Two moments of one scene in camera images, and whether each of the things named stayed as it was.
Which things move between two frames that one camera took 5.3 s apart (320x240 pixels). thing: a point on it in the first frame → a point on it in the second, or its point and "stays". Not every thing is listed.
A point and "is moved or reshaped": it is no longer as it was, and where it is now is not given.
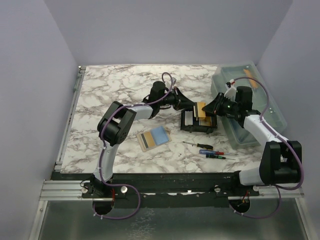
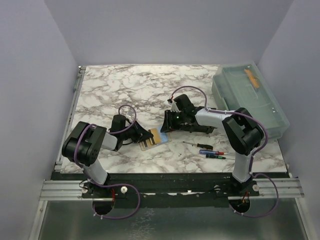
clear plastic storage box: x=247 y=74 stays
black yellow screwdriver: x=209 y=147 stays
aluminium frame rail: x=71 y=190 stays
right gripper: x=215 y=107 → x=168 y=123
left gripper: x=181 y=102 → x=141 y=134
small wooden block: x=201 y=113 is moved or reshaped
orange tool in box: x=253 y=82 stays
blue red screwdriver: x=214 y=152 stays
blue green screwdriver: x=217 y=156 stays
